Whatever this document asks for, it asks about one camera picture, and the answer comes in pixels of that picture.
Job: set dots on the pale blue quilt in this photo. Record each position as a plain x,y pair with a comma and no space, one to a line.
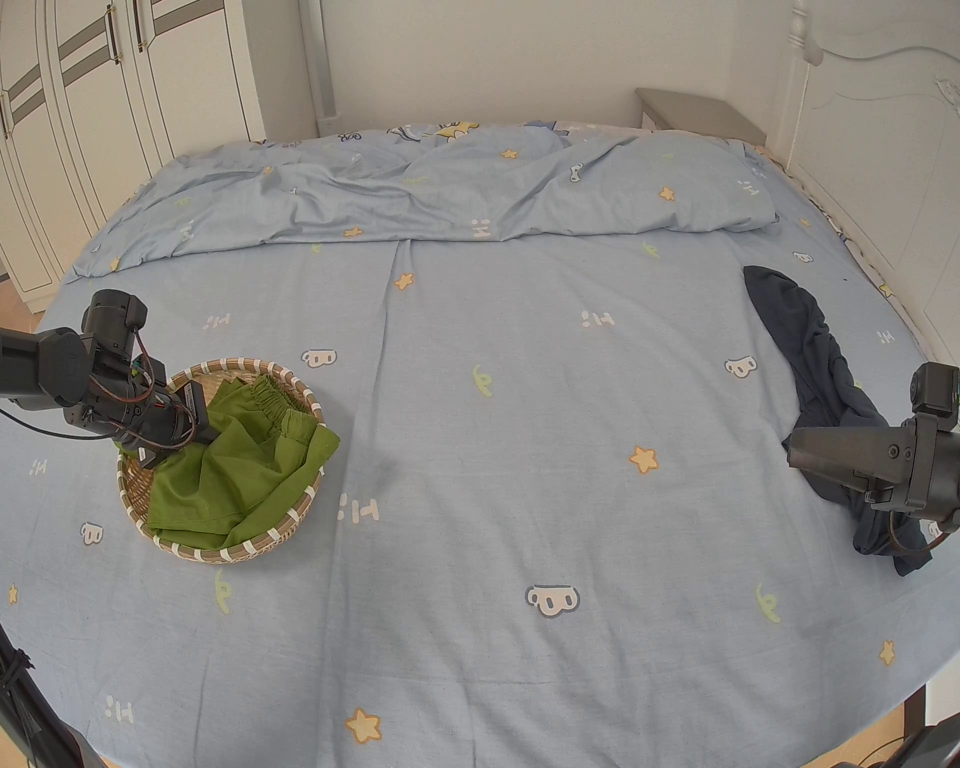
450,195

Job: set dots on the round woven basket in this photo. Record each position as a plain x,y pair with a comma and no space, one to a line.
217,556

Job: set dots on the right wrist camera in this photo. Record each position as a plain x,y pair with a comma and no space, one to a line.
936,386

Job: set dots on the bed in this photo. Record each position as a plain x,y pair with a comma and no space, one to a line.
525,450

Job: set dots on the green shorts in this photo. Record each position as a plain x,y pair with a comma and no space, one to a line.
225,465

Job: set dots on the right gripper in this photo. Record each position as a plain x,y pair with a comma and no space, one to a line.
934,472

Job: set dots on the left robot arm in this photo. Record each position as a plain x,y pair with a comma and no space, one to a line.
64,367

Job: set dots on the grey bedside table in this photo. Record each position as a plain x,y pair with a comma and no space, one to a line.
697,112

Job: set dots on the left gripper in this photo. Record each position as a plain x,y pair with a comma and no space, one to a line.
169,424

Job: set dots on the grey wall pipe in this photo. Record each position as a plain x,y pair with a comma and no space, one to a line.
319,67

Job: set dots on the dark blue garment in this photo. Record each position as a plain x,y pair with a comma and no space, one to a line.
795,322

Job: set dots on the white wardrobe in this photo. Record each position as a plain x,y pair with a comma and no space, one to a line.
90,112

